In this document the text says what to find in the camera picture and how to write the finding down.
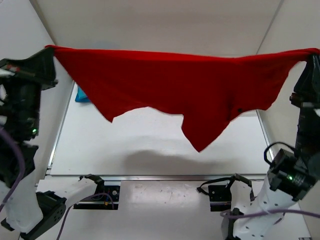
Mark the red t shirt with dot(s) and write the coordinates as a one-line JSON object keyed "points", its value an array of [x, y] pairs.
{"points": [[209, 92]]}

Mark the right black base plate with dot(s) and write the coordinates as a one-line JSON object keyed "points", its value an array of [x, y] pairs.
{"points": [[230, 196]]}

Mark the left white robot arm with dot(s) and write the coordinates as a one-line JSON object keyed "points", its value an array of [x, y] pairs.
{"points": [[28, 211]]}

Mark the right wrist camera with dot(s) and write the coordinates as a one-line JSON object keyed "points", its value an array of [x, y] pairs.
{"points": [[287, 175]]}

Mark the blue t shirt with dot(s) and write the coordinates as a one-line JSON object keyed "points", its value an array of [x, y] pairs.
{"points": [[82, 100]]}

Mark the teal t shirt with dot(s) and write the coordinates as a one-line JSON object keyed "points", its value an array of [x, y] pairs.
{"points": [[81, 93]]}

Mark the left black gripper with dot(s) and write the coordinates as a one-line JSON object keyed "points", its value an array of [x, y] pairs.
{"points": [[38, 69]]}

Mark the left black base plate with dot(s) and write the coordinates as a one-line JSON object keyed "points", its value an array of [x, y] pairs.
{"points": [[110, 201]]}

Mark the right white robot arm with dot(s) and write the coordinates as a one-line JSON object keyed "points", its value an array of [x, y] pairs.
{"points": [[266, 209]]}

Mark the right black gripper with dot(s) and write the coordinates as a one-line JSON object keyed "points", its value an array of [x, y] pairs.
{"points": [[308, 92]]}

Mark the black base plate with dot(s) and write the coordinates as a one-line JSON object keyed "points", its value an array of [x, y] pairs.
{"points": [[110, 201], [230, 196]]}

